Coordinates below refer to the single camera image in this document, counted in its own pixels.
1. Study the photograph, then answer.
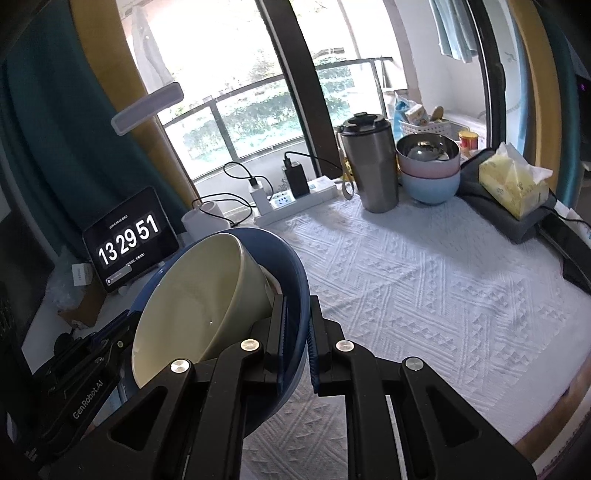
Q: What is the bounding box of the grey pouch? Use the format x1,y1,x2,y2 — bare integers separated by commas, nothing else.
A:
455,148,561,245

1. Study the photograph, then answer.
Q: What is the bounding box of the white basket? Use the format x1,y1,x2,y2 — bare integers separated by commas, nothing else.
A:
399,117,462,139

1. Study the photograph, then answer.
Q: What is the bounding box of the black phone cable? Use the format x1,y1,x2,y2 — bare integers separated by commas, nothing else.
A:
540,203,591,245

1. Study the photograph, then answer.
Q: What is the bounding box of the yellow tissue pack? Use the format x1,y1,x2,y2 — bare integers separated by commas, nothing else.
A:
479,142,553,220

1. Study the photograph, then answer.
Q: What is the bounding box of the white power strip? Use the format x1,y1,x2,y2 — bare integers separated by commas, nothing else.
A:
253,175,338,227

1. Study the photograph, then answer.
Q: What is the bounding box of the cardboard box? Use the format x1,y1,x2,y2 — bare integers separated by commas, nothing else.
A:
58,277,109,328

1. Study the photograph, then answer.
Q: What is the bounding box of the teal curtain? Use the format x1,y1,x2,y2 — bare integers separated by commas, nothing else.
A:
0,0,195,259
531,0,583,208

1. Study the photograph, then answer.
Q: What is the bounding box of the black slim power bank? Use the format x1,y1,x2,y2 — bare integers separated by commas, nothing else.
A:
561,258,591,296

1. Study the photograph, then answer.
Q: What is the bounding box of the balcony railing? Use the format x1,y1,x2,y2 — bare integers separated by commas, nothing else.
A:
159,56,393,183

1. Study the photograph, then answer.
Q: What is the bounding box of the black monitor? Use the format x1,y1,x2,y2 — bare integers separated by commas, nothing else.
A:
573,60,591,162

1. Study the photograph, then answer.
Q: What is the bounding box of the stainless steel tumbler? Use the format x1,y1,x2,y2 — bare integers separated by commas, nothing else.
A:
336,112,400,214

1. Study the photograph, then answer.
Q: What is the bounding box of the tablet showing clock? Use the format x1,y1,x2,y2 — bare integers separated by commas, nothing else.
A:
82,186,178,295

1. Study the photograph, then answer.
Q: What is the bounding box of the yellow curtain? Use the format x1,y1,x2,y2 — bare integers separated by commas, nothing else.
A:
69,0,204,208
508,0,561,195

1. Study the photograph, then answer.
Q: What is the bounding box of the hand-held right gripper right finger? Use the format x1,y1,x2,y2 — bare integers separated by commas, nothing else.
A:
305,295,539,480

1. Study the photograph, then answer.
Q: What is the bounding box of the black charger cable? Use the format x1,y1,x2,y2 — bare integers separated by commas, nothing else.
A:
284,151,342,178
191,194,254,220
224,161,273,195

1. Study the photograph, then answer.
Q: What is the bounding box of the small white box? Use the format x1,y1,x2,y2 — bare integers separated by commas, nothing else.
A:
71,262,94,288

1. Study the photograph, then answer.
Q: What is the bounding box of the black sliding door frame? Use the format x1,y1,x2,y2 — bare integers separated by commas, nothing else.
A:
466,0,509,153

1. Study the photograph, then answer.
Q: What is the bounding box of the white lamp head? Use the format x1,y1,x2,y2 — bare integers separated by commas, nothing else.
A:
111,82,185,136

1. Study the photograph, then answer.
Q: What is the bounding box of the blue snack bag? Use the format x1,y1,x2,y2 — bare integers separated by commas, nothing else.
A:
392,92,416,134

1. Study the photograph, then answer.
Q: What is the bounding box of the pink bowl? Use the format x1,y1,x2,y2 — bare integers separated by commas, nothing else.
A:
397,154,462,178

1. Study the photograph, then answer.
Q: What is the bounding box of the light blue bowl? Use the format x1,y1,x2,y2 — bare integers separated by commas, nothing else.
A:
401,171,462,205

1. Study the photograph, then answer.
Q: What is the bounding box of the dark blue bowl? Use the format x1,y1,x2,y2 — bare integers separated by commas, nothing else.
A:
122,227,309,439

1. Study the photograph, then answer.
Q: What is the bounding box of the white cup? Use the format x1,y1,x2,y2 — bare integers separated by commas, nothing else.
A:
181,200,232,243

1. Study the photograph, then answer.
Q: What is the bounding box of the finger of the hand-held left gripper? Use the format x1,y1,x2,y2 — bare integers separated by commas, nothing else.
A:
85,309,141,348
90,325,138,366

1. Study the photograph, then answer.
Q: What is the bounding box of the light blue hanging shirt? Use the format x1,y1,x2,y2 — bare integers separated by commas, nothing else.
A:
429,0,478,63

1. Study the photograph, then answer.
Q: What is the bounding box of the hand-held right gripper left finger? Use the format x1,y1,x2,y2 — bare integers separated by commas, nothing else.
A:
48,293,289,480

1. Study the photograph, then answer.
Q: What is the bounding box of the white hanging garment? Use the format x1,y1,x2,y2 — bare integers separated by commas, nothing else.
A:
131,7,171,88

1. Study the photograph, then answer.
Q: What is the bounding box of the black smartphone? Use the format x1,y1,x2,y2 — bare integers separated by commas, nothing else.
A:
538,215,591,278

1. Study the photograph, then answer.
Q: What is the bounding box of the black charger brick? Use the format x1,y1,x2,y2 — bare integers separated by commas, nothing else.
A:
281,157,311,198

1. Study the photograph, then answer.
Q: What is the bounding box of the black window post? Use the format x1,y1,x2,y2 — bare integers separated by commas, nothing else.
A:
256,0,345,183

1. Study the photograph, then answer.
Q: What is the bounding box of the white charger plug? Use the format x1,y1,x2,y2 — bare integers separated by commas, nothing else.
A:
249,178,271,213

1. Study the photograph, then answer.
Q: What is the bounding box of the cream bowl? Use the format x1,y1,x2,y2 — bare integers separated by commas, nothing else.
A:
130,233,278,388

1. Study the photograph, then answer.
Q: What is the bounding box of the stainless steel bowl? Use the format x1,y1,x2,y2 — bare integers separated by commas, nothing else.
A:
396,134,461,162

